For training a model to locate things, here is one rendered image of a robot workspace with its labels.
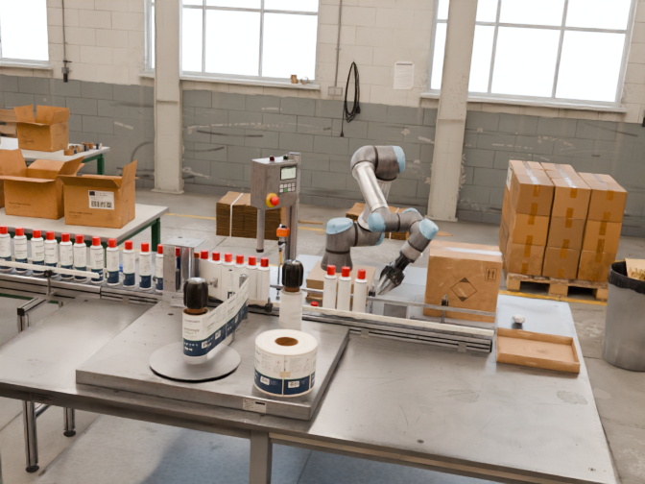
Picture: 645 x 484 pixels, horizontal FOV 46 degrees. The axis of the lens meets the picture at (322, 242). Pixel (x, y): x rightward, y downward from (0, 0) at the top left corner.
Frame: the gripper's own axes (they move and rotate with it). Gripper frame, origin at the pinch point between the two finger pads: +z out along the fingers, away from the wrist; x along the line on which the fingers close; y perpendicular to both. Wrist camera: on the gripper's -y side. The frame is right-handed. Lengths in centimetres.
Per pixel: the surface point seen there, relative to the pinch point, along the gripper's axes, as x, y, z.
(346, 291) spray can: -11.2, 2.3, 7.5
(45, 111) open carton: -315, -341, 172
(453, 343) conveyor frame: 34.5, 4.9, -2.0
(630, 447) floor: 159, -92, 24
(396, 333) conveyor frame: 14.8, 5.5, 8.3
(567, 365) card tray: 71, 13, -24
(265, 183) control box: -62, 1, -9
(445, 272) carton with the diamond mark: 18.5, -20.0, -16.5
